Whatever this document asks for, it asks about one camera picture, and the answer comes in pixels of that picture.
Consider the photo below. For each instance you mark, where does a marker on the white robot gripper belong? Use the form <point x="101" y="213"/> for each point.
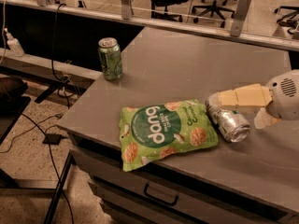
<point x="284" y="99"/>

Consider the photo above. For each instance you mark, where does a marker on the silver 7up can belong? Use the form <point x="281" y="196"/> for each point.
<point x="232" y="125"/>

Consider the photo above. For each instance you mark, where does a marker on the green rice chip bag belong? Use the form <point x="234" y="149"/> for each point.
<point x="154" y="132"/>

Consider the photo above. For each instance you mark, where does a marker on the green soda can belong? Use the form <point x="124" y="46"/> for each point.
<point x="110" y="58"/>

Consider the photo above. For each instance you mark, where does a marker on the grey drawer cabinet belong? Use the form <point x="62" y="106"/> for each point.
<point x="255" y="181"/>

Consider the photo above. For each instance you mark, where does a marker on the black office chair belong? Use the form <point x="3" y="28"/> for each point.
<point x="217" y="7"/>

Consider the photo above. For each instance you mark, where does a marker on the black power adapter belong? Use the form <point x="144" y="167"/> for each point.
<point x="52" y="139"/>

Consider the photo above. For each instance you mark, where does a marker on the black chair at left edge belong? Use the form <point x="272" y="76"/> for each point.
<point x="12" y="103"/>

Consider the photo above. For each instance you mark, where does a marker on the clear sanitizer bottle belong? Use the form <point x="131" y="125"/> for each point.
<point x="14" y="44"/>

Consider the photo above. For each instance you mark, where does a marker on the metal glass partition rail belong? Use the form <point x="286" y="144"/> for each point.
<point x="218" y="33"/>

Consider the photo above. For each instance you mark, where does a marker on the black drawer handle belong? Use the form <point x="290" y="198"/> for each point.
<point x="161" y="194"/>

